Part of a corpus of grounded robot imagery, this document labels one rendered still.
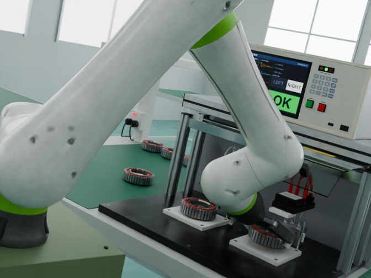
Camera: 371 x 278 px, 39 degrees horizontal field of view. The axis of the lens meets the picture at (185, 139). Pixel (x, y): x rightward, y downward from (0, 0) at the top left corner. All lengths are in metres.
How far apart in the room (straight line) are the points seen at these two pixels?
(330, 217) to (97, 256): 0.85
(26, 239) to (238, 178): 0.44
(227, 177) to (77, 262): 0.35
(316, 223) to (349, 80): 0.46
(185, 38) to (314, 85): 0.79
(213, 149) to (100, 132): 1.08
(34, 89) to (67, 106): 5.95
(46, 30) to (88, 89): 5.91
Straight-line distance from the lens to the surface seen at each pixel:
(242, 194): 1.13
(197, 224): 1.50
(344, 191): 1.63
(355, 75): 1.49
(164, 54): 0.79
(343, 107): 1.50
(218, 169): 1.11
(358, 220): 1.46
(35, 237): 1.01
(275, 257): 1.41
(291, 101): 1.56
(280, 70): 1.58
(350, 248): 1.48
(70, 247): 1.04
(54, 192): 0.80
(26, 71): 6.61
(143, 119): 2.56
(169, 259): 1.34
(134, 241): 1.41
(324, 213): 1.66
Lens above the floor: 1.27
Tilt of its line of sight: 10 degrees down
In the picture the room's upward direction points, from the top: 12 degrees clockwise
